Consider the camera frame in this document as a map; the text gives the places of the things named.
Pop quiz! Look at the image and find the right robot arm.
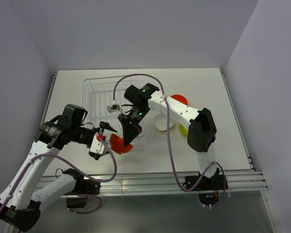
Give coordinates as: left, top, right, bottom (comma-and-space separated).
118, 83, 219, 189

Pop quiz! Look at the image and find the wire dish rack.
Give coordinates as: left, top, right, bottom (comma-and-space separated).
82, 76, 141, 137

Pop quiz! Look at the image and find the orange bowl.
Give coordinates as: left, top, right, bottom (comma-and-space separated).
109, 133, 133, 154
171, 94, 188, 106

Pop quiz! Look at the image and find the black box under rail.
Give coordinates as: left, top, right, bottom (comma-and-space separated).
65, 197, 87, 209

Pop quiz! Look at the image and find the white square bowl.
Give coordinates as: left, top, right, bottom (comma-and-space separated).
153, 113, 174, 132

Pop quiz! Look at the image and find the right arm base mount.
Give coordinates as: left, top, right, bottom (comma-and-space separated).
184, 174, 229, 192

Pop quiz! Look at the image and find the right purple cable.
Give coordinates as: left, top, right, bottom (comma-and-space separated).
112, 73, 227, 207

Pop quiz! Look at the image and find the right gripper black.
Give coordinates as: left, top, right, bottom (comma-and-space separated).
118, 105, 149, 147

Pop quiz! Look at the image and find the purple cable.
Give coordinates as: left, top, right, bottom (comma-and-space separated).
112, 73, 227, 207
0, 138, 118, 229

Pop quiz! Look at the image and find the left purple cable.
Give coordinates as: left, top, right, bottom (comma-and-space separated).
0, 138, 118, 229

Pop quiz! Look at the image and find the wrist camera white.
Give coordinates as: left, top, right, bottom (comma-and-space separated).
107, 100, 120, 113
89, 135, 107, 157

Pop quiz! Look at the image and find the green bowl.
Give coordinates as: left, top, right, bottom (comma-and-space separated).
178, 124, 188, 136

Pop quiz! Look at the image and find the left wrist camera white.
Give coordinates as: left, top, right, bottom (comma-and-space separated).
89, 135, 107, 157

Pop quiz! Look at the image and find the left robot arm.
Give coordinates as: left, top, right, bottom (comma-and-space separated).
0, 104, 117, 232

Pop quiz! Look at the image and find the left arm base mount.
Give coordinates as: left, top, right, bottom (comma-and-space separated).
71, 179, 100, 195

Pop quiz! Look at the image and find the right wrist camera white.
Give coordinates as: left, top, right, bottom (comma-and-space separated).
107, 100, 120, 113

